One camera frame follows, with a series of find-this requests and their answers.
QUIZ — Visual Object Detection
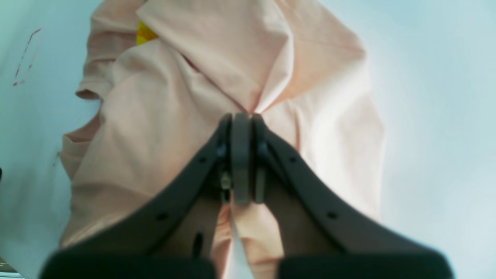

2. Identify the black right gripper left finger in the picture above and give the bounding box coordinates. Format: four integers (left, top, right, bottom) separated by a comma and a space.
42, 114, 232, 279

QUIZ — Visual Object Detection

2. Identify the peach pink T-shirt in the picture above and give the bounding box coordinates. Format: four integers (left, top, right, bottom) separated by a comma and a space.
59, 0, 386, 279

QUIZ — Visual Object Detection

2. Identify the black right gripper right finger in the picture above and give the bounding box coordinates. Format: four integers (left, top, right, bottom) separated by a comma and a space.
232, 113, 453, 279

